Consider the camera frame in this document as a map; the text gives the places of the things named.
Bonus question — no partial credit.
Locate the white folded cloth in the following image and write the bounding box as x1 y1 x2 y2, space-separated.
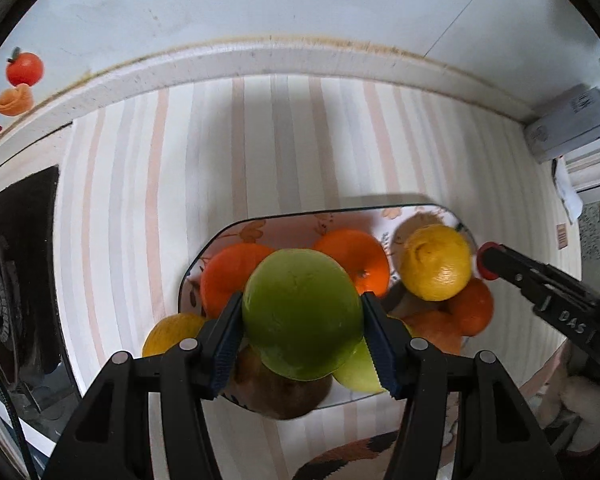
552 157 583 224

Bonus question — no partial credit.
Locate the striped cat table mat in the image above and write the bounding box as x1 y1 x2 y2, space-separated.
51 72 584 480

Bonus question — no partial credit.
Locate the black gas stove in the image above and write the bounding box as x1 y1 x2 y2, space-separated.
0 166 80 466

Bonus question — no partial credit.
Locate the orange tangerine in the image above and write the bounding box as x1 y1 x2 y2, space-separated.
312 229 390 297
200 243 274 318

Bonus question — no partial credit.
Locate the orange tangerine middle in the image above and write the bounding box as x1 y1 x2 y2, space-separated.
312 229 390 297

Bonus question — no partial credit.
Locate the green apple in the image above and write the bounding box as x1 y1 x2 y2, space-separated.
332 339 384 393
242 248 363 382

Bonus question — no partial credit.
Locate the orange tangerine left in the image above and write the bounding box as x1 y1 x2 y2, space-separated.
200 243 274 318

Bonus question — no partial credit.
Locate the yellow lemon left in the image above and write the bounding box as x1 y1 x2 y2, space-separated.
142 312 206 358

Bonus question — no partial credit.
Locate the yellow lemon right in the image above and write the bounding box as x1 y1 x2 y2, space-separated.
399 224 472 302

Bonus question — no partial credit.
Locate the brown pear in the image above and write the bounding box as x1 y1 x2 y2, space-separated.
402 310 463 356

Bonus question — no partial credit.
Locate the green apple in plate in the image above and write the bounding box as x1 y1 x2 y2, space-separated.
332 339 384 393

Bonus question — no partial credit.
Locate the dark orange right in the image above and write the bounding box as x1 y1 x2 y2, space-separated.
446 278 494 337

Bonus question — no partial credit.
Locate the dark red apple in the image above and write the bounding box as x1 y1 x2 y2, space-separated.
222 346 332 420

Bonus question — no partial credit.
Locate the colourful wall sticker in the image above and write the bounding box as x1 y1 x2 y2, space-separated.
0 47 45 139

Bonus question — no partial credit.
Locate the oval patterned fruit plate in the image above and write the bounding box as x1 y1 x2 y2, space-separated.
176 202 481 411

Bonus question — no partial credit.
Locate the small brown card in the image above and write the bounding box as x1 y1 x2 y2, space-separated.
556 223 568 250

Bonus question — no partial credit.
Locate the yellow lemon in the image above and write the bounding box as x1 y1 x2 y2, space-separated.
399 224 472 302
142 312 206 358

